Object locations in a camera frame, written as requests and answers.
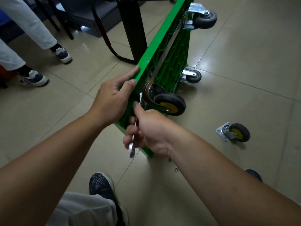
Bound person's dark shoe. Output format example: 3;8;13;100
244;169;263;183
89;172;129;226

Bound person's right forearm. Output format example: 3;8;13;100
168;124;301;226

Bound person's light trousers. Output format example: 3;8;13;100
46;191;119;226

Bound person's left forearm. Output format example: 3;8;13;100
0;113;106;226

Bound silver wrench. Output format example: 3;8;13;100
128;92;144;159

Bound person's right hand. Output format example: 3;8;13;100
123;101;176;158

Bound blue plastic crate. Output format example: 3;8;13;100
0;8;12;27

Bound person's left hand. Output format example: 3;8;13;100
88;65;141;129

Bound green platform trolley deck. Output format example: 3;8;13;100
91;0;195;159

